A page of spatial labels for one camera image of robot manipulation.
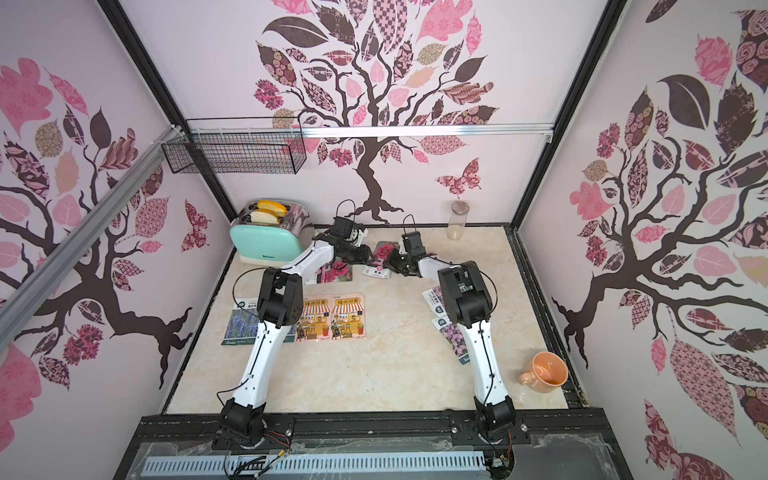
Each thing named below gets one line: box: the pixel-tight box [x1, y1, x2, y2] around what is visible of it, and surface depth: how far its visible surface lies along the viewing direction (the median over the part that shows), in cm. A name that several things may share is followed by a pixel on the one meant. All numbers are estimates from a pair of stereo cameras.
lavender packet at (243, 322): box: [221, 297, 259, 345], surface depth 94 cm
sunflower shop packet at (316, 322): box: [295, 295, 332, 342], surface depth 94 cm
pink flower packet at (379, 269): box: [362, 241, 400, 279], surface depth 109 cm
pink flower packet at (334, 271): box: [315, 258, 353, 284], surface depth 106 cm
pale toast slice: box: [250, 210, 279, 225], surface depth 100 cm
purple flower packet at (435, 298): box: [422, 286, 448, 318], surface depth 100 cm
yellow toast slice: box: [257, 200, 288, 217], surface depth 102 cm
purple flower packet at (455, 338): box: [431, 317, 471, 365], surface depth 91 cm
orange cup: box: [519, 351, 569, 393], surface depth 79 cm
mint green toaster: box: [230, 199, 316, 265], surface depth 101 cm
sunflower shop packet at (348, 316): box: [331, 293, 366, 340], surface depth 97 cm
